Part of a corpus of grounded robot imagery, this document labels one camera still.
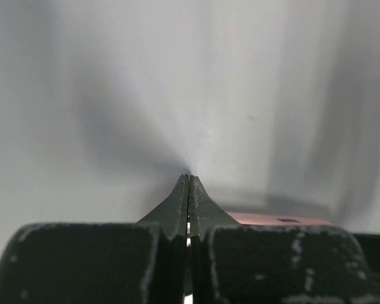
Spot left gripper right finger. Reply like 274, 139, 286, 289
189, 176, 380, 303

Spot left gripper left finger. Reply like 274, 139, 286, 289
0, 175, 189, 303

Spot pink phone case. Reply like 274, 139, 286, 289
228, 212, 333, 225

